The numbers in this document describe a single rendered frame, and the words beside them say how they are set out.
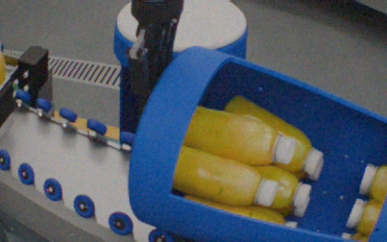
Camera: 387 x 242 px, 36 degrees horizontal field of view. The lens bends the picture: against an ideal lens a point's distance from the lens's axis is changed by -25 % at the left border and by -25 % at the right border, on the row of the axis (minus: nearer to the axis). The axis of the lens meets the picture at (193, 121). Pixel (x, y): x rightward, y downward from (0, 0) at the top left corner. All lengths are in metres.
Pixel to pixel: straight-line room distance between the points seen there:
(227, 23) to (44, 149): 0.48
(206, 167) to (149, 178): 0.09
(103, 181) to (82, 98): 1.72
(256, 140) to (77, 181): 0.39
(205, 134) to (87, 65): 2.14
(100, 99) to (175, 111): 2.00
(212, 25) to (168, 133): 0.55
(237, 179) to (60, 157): 0.43
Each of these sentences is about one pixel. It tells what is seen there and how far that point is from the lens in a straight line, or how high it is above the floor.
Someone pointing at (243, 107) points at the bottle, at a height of 1.14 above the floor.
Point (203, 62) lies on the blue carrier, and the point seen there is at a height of 1.23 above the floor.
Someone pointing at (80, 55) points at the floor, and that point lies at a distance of 3.27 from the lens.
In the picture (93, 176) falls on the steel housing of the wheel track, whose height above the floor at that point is 0.93.
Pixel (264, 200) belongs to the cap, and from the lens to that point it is 1.04.
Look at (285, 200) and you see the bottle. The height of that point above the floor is 1.06.
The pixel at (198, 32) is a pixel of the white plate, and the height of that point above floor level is 1.04.
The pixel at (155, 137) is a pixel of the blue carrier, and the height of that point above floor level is 1.18.
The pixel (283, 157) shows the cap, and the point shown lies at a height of 1.14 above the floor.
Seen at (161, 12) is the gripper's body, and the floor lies 1.34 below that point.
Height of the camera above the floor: 1.84
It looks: 39 degrees down
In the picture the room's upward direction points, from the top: 4 degrees clockwise
